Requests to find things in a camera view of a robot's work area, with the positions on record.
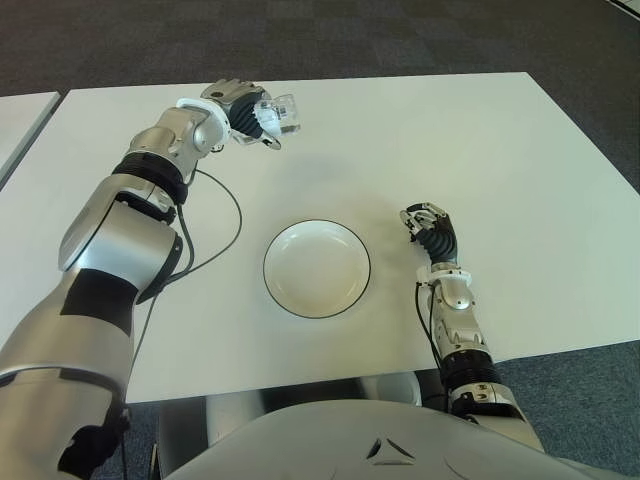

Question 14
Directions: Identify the clear bottle with blue cap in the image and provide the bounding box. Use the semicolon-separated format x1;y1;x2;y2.
253;93;304;137

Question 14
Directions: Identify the grey robot torso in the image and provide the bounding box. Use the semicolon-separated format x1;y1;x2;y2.
164;397;640;480

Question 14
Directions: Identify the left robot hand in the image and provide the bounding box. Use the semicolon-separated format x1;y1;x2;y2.
199;78;283;151

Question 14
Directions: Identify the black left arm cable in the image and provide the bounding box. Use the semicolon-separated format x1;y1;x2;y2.
117;167;244;451

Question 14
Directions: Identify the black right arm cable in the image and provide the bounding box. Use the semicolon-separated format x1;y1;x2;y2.
413;282;446;361

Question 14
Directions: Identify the white plate with black rim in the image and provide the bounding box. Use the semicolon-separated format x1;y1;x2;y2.
262;217;373;319

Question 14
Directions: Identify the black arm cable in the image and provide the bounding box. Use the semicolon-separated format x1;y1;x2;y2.
117;167;244;451
413;282;446;361

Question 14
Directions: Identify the silver table support column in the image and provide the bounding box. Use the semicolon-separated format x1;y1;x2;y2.
205;392;266;446

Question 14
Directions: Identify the white adjoining table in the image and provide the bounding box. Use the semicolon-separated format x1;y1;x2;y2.
0;91;64;189

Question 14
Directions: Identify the white round table base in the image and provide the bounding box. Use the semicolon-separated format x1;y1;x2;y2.
369;372;422;407

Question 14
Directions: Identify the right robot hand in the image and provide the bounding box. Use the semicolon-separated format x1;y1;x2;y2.
398;202;459;265

